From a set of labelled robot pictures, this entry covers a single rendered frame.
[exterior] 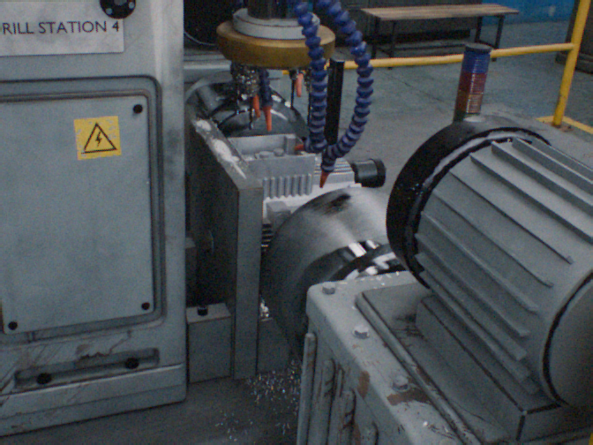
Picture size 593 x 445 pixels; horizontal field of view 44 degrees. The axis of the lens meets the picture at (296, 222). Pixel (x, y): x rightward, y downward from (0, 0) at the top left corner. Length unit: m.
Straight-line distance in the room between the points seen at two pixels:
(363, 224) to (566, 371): 0.42
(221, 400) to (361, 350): 0.52
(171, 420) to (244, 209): 0.34
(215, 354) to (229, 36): 0.50
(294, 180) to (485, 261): 0.62
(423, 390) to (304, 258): 0.32
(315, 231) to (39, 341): 0.41
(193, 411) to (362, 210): 0.43
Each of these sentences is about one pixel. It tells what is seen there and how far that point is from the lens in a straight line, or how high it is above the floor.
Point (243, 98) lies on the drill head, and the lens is 1.40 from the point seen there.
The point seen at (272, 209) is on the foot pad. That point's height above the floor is 1.07.
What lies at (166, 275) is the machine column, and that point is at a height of 1.04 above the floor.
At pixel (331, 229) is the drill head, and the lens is 0.95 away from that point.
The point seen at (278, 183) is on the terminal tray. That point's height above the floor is 1.10.
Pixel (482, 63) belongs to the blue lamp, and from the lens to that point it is 1.69.
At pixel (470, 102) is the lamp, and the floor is 1.10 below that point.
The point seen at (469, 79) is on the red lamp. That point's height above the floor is 1.15.
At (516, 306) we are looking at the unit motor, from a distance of 0.59.
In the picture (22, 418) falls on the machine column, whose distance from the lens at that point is 1.16.
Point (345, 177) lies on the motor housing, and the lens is 1.24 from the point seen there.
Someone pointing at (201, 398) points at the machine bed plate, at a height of 0.80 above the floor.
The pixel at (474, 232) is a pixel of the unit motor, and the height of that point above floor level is 1.31.
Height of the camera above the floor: 1.59
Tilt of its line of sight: 27 degrees down
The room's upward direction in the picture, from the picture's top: 4 degrees clockwise
